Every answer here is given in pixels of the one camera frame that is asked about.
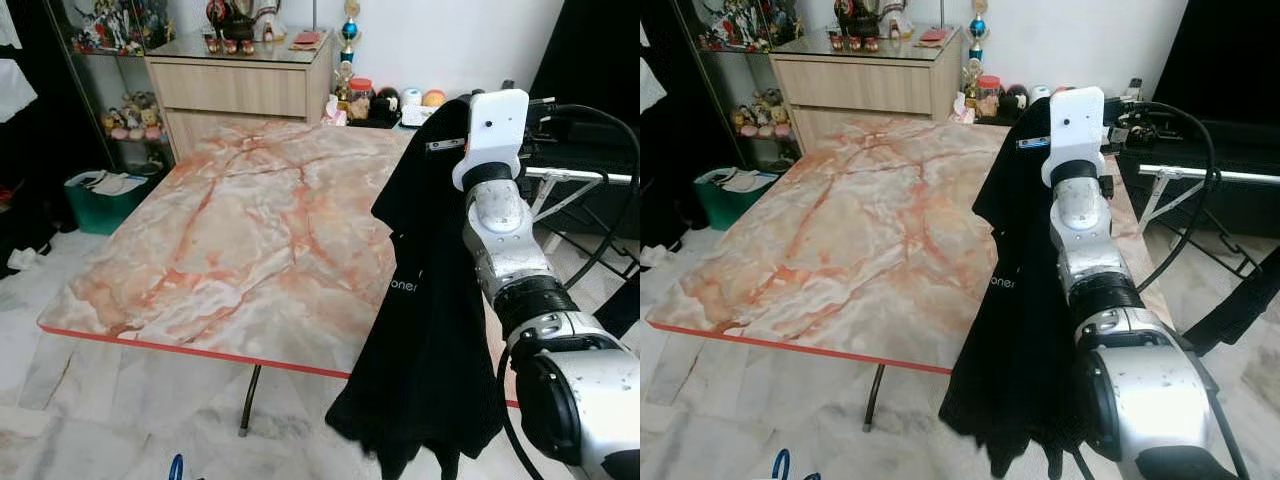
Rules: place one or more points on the red tray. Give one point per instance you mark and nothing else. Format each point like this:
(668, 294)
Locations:
(307, 39)
(934, 36)

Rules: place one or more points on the white figurine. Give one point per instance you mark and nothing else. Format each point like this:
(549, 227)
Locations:
(268, 20)
(896, 18)

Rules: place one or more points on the orange ball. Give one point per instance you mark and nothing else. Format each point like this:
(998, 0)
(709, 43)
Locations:
(1060, 90)
(434, 98)

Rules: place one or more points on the black t-shirt with green logo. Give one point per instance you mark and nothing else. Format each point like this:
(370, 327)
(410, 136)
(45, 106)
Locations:
(430, 340)
(1020, 340)

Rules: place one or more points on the marble pattern folding table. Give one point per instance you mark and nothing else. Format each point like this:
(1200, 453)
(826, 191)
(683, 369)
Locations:
(230, 250)
(850, 250)

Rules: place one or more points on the pink tissue packet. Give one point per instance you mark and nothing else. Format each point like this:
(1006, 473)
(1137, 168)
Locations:
(965, 108)
(335, 112)

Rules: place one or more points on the white ball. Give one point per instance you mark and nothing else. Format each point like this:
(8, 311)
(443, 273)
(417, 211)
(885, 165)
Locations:
(412, 97)
(1039, 93)

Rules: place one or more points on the green plastic bin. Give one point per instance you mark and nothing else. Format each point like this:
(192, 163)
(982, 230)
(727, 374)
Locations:
(100, 210)
(725, 206)

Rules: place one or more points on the gold trophy with blue ball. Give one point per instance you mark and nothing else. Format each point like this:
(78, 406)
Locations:
(349, 30)
(977, 28)

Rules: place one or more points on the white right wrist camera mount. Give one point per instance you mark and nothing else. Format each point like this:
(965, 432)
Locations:
(492, 130)
(1073, 128)

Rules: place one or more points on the silver metal clothes rack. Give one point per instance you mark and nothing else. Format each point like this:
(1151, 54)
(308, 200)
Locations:
(590, 177)
(1220, 174)

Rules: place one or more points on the black electronic gadgets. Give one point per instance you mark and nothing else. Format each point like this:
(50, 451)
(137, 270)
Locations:
(545, 120)
(1130, 115)

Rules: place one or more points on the jar with red lid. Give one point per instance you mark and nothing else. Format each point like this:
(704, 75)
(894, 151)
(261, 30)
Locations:
(360, 98)
(988, 96)

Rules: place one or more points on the white hanging garment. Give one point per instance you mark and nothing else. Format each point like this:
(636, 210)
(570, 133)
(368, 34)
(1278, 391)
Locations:
(12, 85)
(650, 85)

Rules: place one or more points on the dark figurine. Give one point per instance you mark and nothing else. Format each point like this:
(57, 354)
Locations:
(858, 22)
(228, 25)

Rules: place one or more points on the beige wooden cabinet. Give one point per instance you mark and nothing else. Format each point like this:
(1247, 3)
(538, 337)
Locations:
(850, 88)
(230, 90)

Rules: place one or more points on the black plush toy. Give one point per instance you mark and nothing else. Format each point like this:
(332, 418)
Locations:
(1014, 102)
(387, 105)

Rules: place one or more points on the small plush toys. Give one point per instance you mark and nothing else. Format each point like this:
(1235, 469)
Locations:
(762, 114)
(135, 118)

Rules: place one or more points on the blue plastic hanger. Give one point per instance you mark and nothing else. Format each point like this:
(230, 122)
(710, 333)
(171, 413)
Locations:
(178, 468)
(782, 465)

